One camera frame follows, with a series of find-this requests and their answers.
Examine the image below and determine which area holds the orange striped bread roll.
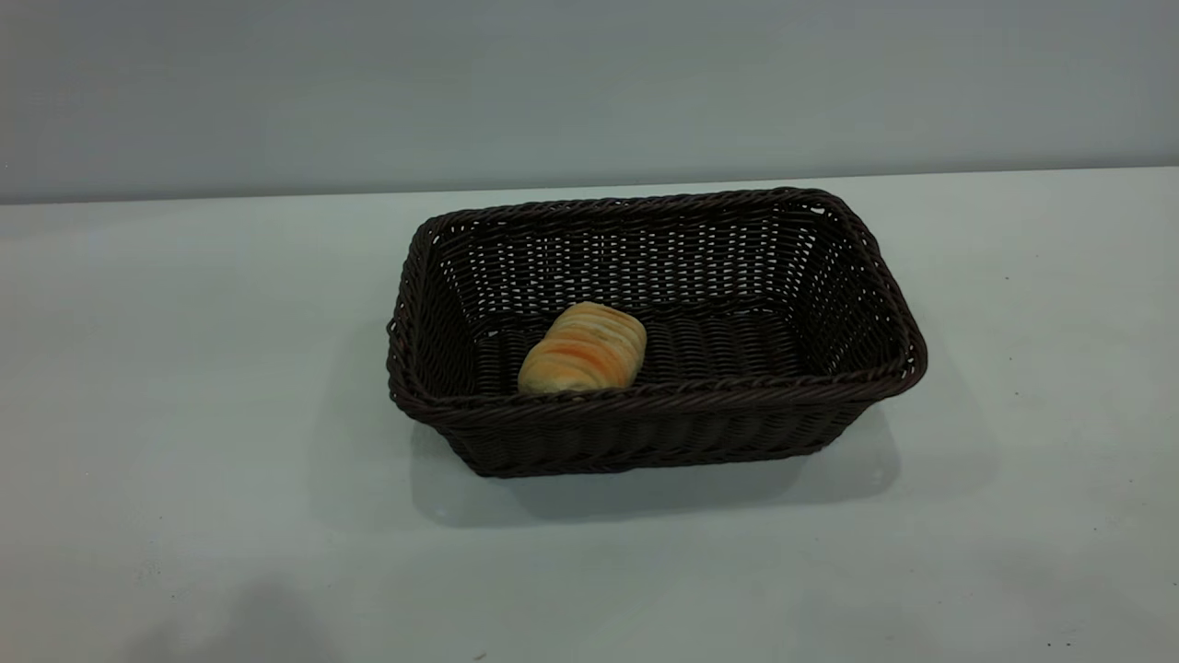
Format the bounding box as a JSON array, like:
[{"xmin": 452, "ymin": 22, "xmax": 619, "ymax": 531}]
[{"xmin": 517, "ymin": 301, "xmax": 648, "ymax": 397}]

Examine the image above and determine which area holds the black woven basket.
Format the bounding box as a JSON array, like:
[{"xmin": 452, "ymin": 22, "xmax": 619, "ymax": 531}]
[{"xmin": 385, "ymin": 187, "xmax": 928, "ymax": 479}]

